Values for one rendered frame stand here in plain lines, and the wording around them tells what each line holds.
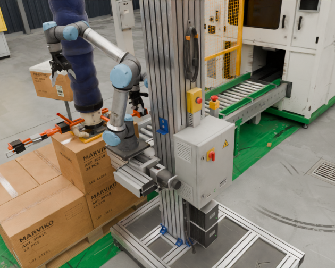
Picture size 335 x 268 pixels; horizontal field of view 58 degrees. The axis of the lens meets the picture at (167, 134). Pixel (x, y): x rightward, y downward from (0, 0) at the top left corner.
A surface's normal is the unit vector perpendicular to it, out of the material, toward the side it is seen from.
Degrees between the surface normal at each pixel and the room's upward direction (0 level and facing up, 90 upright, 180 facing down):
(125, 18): 90
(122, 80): 83
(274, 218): 0
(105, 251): 0
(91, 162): 90
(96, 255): 0
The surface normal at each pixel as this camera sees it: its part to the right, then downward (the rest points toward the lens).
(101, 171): 0.70, 0.32
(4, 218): -0.07, -0.87
